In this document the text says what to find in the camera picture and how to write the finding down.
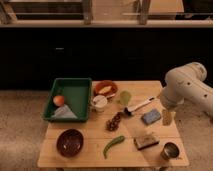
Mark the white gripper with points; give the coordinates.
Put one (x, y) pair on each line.
(167, 116)

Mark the blue sponge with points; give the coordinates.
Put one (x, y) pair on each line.
(151, 117)

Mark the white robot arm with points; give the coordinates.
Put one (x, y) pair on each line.
(187, 82)

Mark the metal cup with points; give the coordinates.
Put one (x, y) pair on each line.
(170, 151)

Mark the light green plastic cup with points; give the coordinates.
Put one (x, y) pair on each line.
(124, 98)

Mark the white plastic cup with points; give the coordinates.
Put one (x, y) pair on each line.
(99, 103)

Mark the wooden table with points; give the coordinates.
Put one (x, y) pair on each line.
(121, 155)

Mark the green chili pepper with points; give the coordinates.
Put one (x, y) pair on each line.
(113, 142)

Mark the dark grape bunch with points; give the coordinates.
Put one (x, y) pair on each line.
(113, 124)

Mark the orange bowl with food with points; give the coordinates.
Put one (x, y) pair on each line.
(105, 87)

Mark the green plastic tray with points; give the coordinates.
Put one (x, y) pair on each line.
(77, 94)

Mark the dark brown bowl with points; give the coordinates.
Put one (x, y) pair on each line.
(69, 143)

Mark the grey folded cloth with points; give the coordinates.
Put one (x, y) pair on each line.
(64, 112)

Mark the red apple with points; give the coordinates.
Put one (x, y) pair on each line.
(59, 100)

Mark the white handled brush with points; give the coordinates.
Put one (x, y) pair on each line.
(129, 110)

